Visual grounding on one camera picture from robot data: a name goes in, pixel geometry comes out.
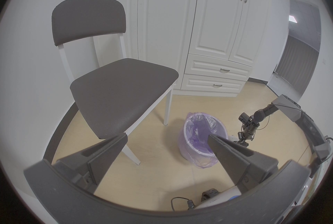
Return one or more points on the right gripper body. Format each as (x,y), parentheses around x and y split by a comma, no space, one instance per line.
(245,137)

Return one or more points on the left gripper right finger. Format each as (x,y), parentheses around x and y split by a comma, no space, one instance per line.
(242,165)

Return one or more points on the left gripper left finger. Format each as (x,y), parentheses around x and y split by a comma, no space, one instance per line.
(101,163)

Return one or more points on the purple plastic bag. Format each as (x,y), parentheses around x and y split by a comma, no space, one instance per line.
(197,129)

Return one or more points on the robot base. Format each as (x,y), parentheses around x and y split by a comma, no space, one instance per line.
(223,195)

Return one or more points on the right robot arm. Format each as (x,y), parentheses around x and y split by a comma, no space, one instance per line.
(288,108)

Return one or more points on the white trash bin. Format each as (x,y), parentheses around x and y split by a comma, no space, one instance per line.
(187,151)

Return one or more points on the white paper scrap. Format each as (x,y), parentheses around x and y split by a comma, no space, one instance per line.
(230,137)

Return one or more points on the grey and white chair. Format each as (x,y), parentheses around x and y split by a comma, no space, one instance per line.
(117,87)

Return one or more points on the grey curtain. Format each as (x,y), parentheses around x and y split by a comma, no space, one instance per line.
(296,61)

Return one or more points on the white wardrobe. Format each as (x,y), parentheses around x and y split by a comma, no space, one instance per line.
(216,22)

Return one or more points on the ceiling light panel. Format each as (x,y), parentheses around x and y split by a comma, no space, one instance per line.
(293,19)

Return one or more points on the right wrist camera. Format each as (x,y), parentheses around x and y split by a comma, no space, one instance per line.
(243,117)

